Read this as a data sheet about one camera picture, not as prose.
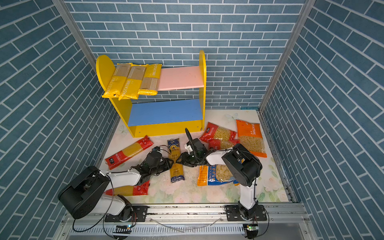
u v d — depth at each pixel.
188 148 0.88
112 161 0.89
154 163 0.71
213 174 0.82
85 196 0.43
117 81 0.75
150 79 0.77
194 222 0.72
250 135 1.02
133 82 0.75
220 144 0.94
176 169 0.87
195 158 0.75
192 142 0.74
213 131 1.02
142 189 0.79
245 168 0.50
